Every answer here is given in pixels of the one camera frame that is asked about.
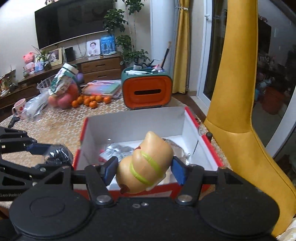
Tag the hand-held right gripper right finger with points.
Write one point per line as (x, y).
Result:
(178, 171)

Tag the clear plastic bag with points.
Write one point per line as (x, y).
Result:
(37, 107)

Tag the white standing air conditioner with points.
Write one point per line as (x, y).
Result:
(164, 34)

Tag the green white snack bag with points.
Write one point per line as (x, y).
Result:
(62, 80)

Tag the bread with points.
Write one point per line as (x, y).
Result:
(118, 149)

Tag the black speaker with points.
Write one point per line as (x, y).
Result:
(70, 54)

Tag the pink strawberry mug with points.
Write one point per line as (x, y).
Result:
(19, 109)

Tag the black flat television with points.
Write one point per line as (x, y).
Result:
(76, 20)

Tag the red cardboard box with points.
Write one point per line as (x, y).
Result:
(138, 125)

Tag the pink bear plush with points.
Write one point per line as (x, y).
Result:
(29, 62)

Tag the clear plastic fruit bowl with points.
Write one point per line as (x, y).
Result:
(42, 85)

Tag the desktop with patterned tablecloth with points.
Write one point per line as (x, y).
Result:
(57, 125)

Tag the pile of tangerines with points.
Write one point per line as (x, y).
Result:
(92, 100)

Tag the black remote control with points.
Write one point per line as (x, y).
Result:
(13, 121)

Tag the wooden television cabinet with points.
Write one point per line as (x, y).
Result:
(101, 67)

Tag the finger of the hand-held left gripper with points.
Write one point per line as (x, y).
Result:
(35, 148)
(25, 169)

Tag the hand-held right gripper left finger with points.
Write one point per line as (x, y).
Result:
(111, 170)

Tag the blue picture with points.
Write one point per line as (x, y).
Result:
(107, 44)

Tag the small plush figures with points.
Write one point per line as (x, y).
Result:
(52, 1)

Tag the glass sliding door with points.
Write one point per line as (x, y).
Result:
(212, 58)

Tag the red apple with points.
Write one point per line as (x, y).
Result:
(53, 101)
(72, 91)
(64, 102)

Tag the yellow chair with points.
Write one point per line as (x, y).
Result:
(240, 92)

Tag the long paintbrush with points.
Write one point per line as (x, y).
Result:
(166, 54)

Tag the small leafy potted plant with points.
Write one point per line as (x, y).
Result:
(8, 82)

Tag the wooden photo frame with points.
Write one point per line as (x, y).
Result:
(55, 56)

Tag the small potted orchid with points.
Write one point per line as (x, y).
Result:
(42, 59)

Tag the green orange desk organizer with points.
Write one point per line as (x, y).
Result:
(148, 92)

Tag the yellow curtain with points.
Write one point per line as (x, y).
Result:
(182, 46)

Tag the purple toy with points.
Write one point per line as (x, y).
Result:
(79, 77)

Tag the dark snack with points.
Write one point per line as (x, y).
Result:
(57, 154)

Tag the tall potted plant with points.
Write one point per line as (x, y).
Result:
(124, 41)

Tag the portrait photo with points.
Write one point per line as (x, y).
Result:
(93, 48)

